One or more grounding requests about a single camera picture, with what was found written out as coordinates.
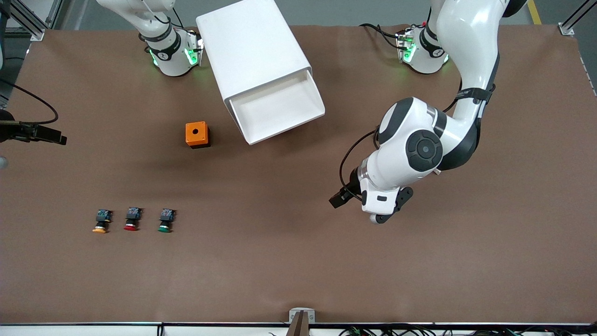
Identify yellow mushroom push button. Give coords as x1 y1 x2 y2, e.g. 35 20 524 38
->
92 209 113 234

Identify red mushroom push button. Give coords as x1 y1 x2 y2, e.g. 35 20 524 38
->
124 207 143 231

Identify green mushroom push button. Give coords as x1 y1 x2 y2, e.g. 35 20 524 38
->
157 208 176 233

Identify brown table cover sheet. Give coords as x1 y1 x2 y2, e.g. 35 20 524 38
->
0 23 597 325

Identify aluminium frame post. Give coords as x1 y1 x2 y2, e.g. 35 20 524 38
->
0 0 63 42
558 0 597 36

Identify orange button enclosure box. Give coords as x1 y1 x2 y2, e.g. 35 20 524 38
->
185 121 211 149

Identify tangled black cables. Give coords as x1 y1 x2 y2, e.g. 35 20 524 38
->
338 326 597 336

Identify black arm base cable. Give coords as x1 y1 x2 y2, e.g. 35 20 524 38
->
359 22 403 49

